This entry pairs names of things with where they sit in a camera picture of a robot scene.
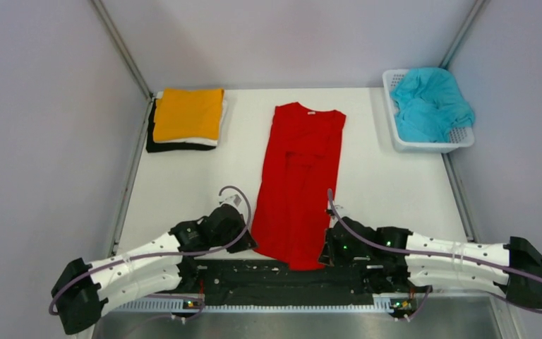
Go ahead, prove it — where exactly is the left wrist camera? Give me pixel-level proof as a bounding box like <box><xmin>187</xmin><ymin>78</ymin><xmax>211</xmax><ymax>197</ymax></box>
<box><xmin>219</xmin><ymin>194</ymin><xmax>243</xmax><ymax>209</ymax></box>

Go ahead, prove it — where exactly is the black folded t-shirt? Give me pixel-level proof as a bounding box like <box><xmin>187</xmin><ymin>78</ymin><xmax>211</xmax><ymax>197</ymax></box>
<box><xmin>145</xmin><ymin>99</ymin><xmax>217</xmax><ymax>153</ymax></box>

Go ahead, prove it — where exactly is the orange folded t-shirt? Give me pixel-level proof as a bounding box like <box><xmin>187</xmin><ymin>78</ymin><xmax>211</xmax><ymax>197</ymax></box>
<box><xmin>152</xmin><ymin>87</ymin><xmax>225</xmax><ymax>143</ymax></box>

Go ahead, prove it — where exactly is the red t-shirt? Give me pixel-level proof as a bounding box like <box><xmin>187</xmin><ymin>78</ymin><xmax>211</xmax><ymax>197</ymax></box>
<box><xmin>251</xmin><ymin>102</ymin><xmax>347</xmax><ymax>271</ymax></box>

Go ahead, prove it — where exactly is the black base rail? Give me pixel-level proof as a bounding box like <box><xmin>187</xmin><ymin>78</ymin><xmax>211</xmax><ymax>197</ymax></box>
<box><xmin>154</xmin><ymin>256</ymin><xmax>440</xmax><ymax>310</ymax></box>

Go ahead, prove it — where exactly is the left aluminium corner post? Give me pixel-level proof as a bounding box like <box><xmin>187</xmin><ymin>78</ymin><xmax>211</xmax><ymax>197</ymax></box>
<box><xmin>88</xmin><ymin>0</ymin><xmax>152</xmax><ymax>99</ymax></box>

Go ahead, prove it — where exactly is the teal t-shirt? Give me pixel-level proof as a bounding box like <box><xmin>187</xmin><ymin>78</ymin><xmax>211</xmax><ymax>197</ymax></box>
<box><xmin>390</xmin><ymin>68</ymin><xmax>476</xmax><ymax>143</ymax></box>

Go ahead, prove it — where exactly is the aluminium corner post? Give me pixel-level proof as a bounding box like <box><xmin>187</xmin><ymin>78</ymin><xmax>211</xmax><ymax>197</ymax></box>
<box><xmin>439</xmin><ymin>0</ymin><xmax>490</xmax><ymax>69</ymax></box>
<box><xmin>88</xmin><ymin>0</ymin><xmax>152</xmax><ymax>99</ymax></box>

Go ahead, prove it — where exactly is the right aluminium corner post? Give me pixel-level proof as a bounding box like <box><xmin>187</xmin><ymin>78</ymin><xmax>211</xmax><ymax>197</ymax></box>
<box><xmin>439</xmin><ymin>0</ymin><xmax>490</xmax><ymax>69</ymax></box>

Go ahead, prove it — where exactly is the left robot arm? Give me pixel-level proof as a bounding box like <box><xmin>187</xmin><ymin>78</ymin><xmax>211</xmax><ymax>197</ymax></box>
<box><xmin>48</xmin><ymin>198</ymin><xmax>257</xmax><ymax>335</ymax></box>

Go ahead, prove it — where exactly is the white plastic basket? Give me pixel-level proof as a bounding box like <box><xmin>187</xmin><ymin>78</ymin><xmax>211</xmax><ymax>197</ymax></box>
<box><xmin>382</xmin><ymin>69</ymin><xmax>475</xmax><ymax>153</ymax></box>

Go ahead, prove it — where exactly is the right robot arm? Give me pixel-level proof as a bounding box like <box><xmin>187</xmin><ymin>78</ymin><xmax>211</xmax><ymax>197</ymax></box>
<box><xmin>318</xmin><ymin>217</ymin><xmax>542</xmax><ymax>309</ymax></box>

